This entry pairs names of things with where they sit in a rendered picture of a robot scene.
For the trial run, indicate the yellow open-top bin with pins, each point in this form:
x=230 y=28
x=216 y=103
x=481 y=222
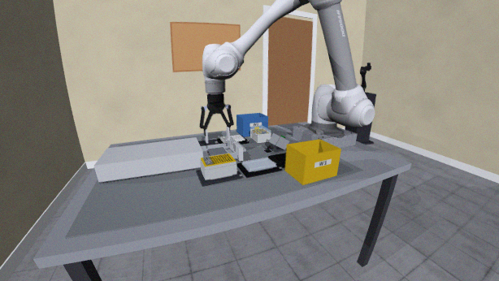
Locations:
x=311 y=161

